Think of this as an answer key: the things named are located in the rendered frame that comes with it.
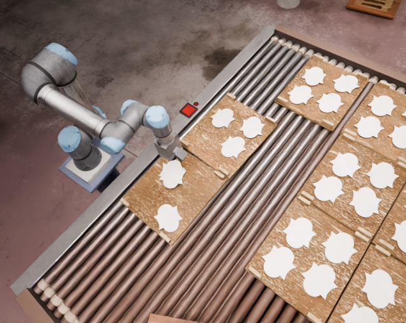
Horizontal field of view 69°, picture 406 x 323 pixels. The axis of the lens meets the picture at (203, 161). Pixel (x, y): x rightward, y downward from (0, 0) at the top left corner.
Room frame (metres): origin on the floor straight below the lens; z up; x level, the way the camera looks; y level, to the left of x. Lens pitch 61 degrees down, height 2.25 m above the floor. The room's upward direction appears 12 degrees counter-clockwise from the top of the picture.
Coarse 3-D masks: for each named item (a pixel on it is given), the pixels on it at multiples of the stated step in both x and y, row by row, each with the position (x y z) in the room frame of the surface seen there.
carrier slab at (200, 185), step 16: (160, 160) 0.78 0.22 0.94; (192, 160) 0.75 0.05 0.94; (144, 176) 0.71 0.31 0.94; (192, 176) 0.66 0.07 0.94; (208, 176) 0.64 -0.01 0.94; (128, 192) 0.64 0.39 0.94; (144, 192) 0.62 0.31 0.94; (160, 192) 0.61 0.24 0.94; (176, 192) 0.59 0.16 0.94; (192, 192) 0.57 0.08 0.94; (208, 192) 0.55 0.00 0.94; (128, 208) 0.56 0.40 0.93; (144, 208) 0.54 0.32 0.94; (192, 208) 0.49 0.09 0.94; (176, 240) 0.36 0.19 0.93
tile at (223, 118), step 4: (220, 112) 1.00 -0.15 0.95; (224, 112) 1.00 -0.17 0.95; (228, 112) 0.99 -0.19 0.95; (232, 112) 0.98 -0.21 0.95; (212, 116) 0.99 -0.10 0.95; (216, 116) 0.98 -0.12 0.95; (220, 116) 0.98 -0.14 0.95; (224, 116) 0.97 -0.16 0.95; (228, 116) 0.97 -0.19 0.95; (232, 116) 0.96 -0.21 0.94; (216, 120) 0.95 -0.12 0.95; (220, 120) 0.95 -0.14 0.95; (224, 120) 0.94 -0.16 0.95; (228, 120) 0.94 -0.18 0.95; (232, 120) 0.93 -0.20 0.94; (216, 124) 0.93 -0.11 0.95; (220, 124) 0.92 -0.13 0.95; (224, 124) 0.92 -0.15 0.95; (228, 124) 0.91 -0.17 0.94
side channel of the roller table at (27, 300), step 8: (32, 288) 0.29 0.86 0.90; (24, 296) 0.25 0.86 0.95; (32, 296) 0.25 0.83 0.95; (24, 304) 0.22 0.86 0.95; (32, 304) 0.21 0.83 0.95; (40, 304) 0.21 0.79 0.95; (32, 312) 0.18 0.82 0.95; (40, 312) 0.18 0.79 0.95; (48, 312) 0.17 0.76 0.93; (32, 320) 0.15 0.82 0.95; (40, 320) 0.14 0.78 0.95; (48, 320) 0.14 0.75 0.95; (56, 320) 0.13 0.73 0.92
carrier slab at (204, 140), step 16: (208, 112) 1.03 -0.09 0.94; (240, 112) 0.98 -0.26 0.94; (256, 112) 0.96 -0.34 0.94; (192, 128) 0.94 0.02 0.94; (208, 128) 0.92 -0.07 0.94; (224, 128) 0.90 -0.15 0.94; (240, 128) 0.88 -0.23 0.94; (272, 128) 0.84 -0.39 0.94; (192, 144) 0.84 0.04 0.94; (208, 144) 0.82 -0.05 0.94; (256, 144) 0.76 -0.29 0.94; (208, 160) 0.73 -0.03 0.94; (224, 160) 0.71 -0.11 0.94; (240, 160) 0.69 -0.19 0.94
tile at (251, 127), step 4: (244, 120) 0.92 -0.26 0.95; (248, 120) 0.91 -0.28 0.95; (252, 120) 0.90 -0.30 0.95; (256, 120) 0.90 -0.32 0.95; (260, 120) 0.89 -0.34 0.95; (244, 124) 0.89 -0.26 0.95; (248, 124) 0.88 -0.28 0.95; (252, 124) 0.88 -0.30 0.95; (256, 124) 0.87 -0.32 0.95; (260, 124) 0.87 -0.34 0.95; (264, 124) 0.86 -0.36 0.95; (244, 128) 0.87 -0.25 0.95; (248, 128) 0.86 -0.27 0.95; (252, 128) 0.86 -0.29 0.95; (256, 128) 0.85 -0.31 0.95; (260, 128) 0.85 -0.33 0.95; (244, 132) 0.84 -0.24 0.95; (248, 132) 0.84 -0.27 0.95; (252, 132) 0.83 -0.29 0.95; (256, 132) 0.83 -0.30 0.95; (260, 132) 0.82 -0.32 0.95; (248, 136) 0.81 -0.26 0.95; (252, 136) 0.81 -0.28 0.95; (256, 136) 0.81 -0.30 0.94
